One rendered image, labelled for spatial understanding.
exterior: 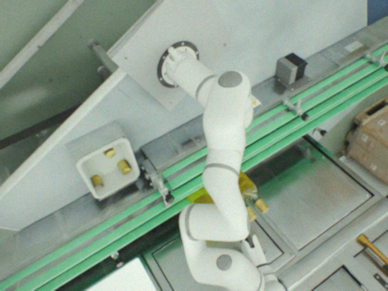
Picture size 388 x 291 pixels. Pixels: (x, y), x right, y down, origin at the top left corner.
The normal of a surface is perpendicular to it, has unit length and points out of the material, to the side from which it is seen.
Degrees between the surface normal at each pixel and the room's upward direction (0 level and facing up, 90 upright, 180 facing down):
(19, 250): 90
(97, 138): 90
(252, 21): 0
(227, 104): 86
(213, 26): 3
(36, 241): 90
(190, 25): 3
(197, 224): 81
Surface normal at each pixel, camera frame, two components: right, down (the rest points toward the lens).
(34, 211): 0.54, 0.64
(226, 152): 0.08, -0.51
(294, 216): -0.08, -0.63
